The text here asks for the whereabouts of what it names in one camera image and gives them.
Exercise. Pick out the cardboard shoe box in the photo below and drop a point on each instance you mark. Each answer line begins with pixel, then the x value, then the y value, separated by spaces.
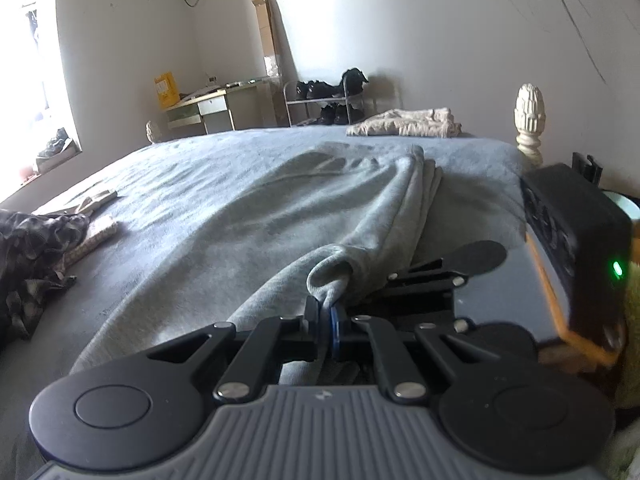
pixel 60 160

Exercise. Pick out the tall cardboard box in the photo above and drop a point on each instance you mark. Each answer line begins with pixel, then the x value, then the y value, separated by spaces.
pixel 267 50

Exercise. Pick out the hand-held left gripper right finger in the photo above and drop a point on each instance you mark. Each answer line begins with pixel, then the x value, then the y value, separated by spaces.
pixel 337 332

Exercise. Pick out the cream bedpost finial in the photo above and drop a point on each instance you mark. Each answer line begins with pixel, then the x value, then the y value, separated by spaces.
pixel 153 131
pixel 529 115

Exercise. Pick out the dark plaid shirt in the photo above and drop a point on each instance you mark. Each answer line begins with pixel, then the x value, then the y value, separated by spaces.
pixel 30 260

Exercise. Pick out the metal shoe rack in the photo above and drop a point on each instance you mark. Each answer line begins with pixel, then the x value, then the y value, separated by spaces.
pixel 325 97

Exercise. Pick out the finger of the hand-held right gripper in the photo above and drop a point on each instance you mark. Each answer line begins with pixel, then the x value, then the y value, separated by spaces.
pixel 420 302
pixel 430 275

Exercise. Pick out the folded beige clothes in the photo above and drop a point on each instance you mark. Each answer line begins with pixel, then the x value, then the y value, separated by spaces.
pixel 405 122

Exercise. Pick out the beige knit cloth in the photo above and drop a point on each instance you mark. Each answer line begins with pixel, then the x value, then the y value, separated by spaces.
pixel 92 237

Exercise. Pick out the bright window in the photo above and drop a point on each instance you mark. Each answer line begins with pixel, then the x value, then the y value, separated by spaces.
pixel 30 85

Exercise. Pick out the grey hoodie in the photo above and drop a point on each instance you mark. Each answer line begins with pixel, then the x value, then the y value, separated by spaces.
pixel 300 210

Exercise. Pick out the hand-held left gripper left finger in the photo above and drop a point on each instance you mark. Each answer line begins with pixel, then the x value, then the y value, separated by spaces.
pixel 312 330

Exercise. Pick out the person's hair strands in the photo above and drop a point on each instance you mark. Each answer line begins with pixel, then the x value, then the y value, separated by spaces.
pixel 565 5

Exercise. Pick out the dark sneakers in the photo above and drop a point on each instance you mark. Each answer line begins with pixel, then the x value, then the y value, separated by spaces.
pixel 55 142

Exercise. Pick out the light desk with drawers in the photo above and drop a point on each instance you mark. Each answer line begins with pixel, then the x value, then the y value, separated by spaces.
pixel 220 107

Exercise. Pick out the yellow box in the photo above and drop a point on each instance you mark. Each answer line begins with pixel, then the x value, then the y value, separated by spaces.
pixel 166 90

